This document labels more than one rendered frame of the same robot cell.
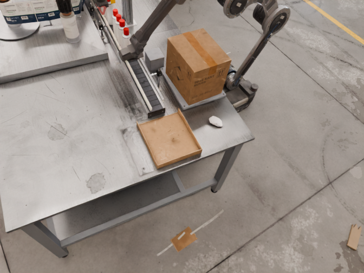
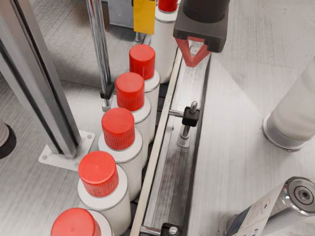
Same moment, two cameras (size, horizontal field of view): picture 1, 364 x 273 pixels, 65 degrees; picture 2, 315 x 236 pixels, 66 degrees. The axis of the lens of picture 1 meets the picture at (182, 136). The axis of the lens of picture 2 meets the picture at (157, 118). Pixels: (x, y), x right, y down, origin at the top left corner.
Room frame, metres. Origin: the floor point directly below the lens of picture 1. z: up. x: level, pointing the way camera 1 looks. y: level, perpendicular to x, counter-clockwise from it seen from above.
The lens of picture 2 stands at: (1.87, 0.80, 1.29)
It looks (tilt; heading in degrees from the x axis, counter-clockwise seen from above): 55 degrees down; 220
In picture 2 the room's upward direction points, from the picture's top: 7 degrees clockwise
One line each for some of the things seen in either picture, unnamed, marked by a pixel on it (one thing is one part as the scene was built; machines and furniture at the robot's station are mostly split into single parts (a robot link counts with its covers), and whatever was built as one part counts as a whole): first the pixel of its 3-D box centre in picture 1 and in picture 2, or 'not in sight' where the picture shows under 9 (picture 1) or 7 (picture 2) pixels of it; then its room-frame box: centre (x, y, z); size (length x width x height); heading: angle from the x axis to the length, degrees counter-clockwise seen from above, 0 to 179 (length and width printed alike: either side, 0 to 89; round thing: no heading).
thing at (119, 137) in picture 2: not in sight; (123, 162); (1.79, 0.68, 0.98); 0.05 x 0.05 x 0.20
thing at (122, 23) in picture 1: (123, 34); not in sight; (1.47, 0.47, 0.98); 0.05 x 0.05 x 0.20
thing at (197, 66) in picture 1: (195, 66); not in sight; (1.29, -0.01, 0.99); 0.30 x 0.24 x 0.27; 37
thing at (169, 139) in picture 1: (168, 136); not in sight; (0.86, 0.07, 0.85); 0.30 x 0.26 x 0.04; 33
